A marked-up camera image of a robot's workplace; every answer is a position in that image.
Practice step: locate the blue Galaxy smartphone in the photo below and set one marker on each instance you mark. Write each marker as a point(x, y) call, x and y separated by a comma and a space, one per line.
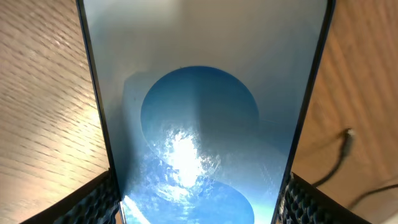
point(202, 102)

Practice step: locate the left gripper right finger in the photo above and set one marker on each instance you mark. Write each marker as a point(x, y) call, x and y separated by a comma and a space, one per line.
point(301, 203)

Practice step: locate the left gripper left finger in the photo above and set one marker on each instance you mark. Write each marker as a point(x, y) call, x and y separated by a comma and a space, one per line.
point(95, 202)

